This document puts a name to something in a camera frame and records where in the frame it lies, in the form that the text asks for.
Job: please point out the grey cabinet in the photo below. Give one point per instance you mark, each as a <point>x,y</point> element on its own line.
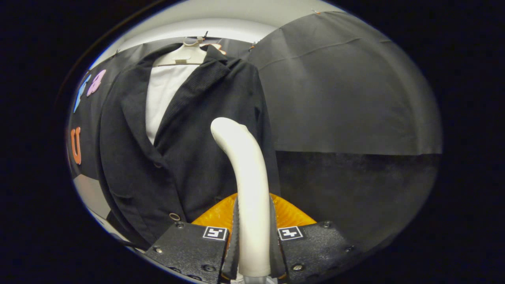
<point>92,193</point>

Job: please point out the black backdrop cloth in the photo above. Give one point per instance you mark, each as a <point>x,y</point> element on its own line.
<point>335,98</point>

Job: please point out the black jacket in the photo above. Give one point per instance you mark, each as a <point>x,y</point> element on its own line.
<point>205,157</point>

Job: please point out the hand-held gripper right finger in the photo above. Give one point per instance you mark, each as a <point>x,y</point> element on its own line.
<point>315,244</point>

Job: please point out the beige clothes hanger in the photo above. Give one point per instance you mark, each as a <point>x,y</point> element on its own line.
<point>185,57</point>

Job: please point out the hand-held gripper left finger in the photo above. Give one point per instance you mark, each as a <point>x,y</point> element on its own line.
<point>189,248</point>

